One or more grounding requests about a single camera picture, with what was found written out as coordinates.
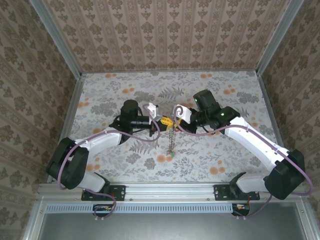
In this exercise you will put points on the metal keyring disc with rings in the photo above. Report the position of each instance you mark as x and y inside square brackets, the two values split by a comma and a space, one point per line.
[171, 140]

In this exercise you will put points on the green tagged key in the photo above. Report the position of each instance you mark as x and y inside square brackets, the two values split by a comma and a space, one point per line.
[172, 155]

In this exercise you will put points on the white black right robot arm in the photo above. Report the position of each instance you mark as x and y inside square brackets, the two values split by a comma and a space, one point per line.
[250, 140]

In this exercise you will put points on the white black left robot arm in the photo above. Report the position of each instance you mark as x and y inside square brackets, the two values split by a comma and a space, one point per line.
[100, 142]

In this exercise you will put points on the grey metal sheet panel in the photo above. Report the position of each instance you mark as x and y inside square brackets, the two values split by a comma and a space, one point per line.
[170, 227]

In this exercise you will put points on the aluminium table side rail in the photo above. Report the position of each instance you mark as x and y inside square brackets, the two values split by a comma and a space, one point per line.
[72, 105]
[267, 100]

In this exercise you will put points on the long aluminium base rail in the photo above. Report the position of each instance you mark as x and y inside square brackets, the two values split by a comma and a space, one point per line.
[170, 191]

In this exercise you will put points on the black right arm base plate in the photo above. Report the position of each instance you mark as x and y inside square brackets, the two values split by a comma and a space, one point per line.
[220, 192]

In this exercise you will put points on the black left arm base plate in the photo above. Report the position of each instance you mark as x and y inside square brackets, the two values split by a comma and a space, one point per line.
[120, 192]

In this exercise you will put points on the aluminium frame post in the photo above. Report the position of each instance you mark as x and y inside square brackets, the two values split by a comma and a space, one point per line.
[57, 40]
[277, 37]

